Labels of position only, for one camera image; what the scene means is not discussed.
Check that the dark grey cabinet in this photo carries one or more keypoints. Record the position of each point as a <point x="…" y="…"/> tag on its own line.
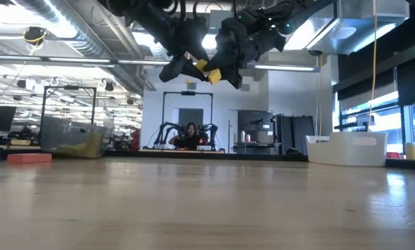
<point x="294" y="133"/>

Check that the red foam block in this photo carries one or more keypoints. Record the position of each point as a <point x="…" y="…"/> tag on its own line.
<point x="28" y="158"/>

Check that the clear plastic storage bin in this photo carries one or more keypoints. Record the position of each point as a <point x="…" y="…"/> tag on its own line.
<point x="65" y="133"/>

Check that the white bottle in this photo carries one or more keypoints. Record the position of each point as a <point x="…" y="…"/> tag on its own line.
<point x="242" y="136"/>
<point x="248" y="138"/>

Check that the grey door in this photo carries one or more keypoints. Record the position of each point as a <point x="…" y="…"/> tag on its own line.
<point x="190" y="115"/>

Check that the black gantry frame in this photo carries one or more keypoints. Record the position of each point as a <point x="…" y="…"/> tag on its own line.
<point x="188" y="93"/>
<point x="68" y="87"/>

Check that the yellow roll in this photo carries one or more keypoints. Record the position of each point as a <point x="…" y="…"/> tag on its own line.
<point x="413" y="151"/>

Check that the person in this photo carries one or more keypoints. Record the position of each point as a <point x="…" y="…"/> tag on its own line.
<point x="190" y="139"/>

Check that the yellow black ceiling reel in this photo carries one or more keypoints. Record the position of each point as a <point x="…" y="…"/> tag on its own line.
<point x="35" y="34"/>

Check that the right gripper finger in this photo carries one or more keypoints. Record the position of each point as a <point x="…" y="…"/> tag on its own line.
<point x="217" y="66"/>
<point x="235" y="76"/>

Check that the grey wall vent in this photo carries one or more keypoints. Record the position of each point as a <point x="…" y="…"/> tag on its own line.
<point x="245" y="87"/>
<point x="191" y="86"/>

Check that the long ceiling light strip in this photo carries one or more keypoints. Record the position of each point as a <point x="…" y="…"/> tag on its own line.
<point x="284" y="68"/>

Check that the long thin yellow block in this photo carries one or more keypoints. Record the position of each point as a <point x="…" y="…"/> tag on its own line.
<point x="214" y="76"/>

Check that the background wooden table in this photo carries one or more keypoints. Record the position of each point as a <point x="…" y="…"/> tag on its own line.
<point x="152" y="151"/>

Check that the background black robot arm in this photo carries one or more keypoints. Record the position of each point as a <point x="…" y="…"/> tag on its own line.
<point x="211" y="128"/>
<point x="166" y="125"/>

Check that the silver air duct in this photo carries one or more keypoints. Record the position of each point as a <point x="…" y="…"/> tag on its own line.
<point x="349" y="24"/>

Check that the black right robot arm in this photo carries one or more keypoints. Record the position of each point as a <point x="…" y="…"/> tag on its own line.
<point x="297" y="10"/>

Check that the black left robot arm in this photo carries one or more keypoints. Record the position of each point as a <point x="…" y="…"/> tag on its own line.
<point x="148" y="17"/>

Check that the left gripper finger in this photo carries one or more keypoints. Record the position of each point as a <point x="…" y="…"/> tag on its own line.
<point x="195" y="72"/>
<point x="173" y="69"/>

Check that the black table frame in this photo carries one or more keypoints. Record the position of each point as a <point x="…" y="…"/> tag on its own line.
<point x="256" y="157"/>

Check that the round ribbed ceiling duct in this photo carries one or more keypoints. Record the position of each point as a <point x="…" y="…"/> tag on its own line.
<point x="79" y="27"/>

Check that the small red background object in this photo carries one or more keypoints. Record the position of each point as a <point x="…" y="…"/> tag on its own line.
<point x="393" y="155"/>

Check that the white plastic bin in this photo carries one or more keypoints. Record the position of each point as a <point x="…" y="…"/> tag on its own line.
<point x="349" y="152"/>

